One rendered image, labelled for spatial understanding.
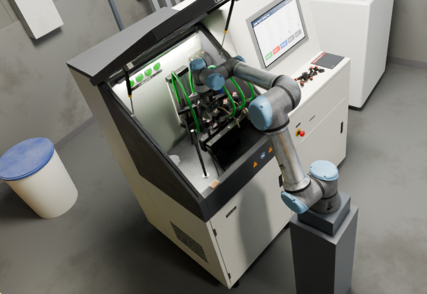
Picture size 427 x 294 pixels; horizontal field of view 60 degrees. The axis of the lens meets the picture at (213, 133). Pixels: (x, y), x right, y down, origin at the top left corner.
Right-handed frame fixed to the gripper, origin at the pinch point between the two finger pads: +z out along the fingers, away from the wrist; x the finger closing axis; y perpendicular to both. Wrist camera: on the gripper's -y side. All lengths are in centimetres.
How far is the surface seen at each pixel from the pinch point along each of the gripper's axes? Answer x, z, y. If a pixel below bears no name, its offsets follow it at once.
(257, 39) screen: 52, -18, -7
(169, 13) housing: 30, -37, -52
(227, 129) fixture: 10.3, 15.2, 0.5
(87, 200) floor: -54, 113, -133
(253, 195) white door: 0, 48, 23
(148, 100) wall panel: -13.8, -9.4, -30.8
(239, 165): -5.0, 18.2, 22.5
